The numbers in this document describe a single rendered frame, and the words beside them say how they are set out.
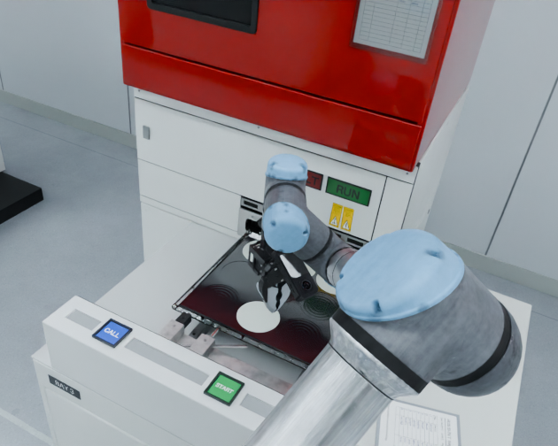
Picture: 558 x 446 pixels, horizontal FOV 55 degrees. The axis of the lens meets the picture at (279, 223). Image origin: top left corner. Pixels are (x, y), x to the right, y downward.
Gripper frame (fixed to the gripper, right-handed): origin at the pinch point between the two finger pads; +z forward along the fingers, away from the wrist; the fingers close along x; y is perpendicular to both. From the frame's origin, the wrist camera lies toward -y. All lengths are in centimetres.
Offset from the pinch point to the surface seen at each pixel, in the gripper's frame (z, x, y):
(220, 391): 0.9, 19.8, -12.6
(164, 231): 24, -2, 66
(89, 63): 46, -42, 289
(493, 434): 0.9, -18.6, -44.0
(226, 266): 7.5, -1.7, 25.0
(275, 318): 7.4, -3.0, 3.8
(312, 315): 7.5, -11.4, 0.6
